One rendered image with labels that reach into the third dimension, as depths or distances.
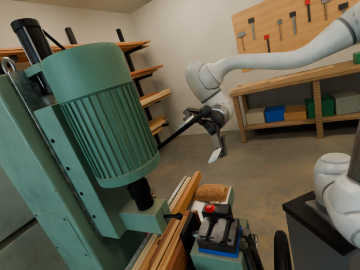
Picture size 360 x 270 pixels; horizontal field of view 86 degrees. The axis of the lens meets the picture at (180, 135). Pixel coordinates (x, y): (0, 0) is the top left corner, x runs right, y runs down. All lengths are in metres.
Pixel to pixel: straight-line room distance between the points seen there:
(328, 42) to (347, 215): 0.54
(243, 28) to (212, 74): 2.84
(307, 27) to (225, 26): 1.17
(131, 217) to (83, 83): 0.40
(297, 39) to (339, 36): 2.72
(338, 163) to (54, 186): 0.98
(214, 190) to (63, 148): 0.55
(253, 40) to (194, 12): 1.12
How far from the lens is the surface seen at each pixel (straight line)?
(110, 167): 0.48
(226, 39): 3.70
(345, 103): 3.30
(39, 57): 0.61
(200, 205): 0.82
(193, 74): 0.82
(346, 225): 0.82
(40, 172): 0.64
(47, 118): 0.57
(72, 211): 0.68
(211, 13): 3.79
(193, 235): 0.64
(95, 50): 0.45
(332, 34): 0.83
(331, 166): 0.96
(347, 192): 0.81
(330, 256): 1.12
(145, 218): 0.60
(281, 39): 3.53
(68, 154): 0.58
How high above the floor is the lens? 1.41
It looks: 18 degrees down
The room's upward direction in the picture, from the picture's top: 18 degrees counter-clockwise
